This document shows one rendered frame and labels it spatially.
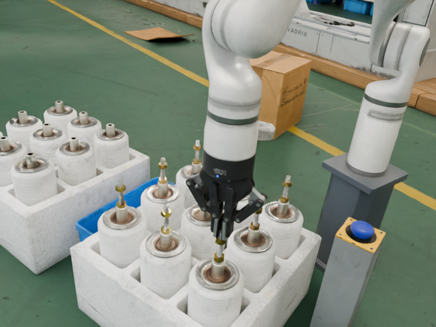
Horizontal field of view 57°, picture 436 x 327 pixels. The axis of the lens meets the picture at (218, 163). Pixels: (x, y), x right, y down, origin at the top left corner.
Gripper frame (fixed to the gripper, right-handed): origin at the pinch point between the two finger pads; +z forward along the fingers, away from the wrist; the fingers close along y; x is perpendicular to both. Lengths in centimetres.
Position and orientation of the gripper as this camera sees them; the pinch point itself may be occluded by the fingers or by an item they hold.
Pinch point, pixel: (222, 226)
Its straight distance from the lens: 64.3
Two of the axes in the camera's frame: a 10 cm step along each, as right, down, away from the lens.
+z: -0.7, 8.7, 4.9
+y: 9.1, 2.6, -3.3
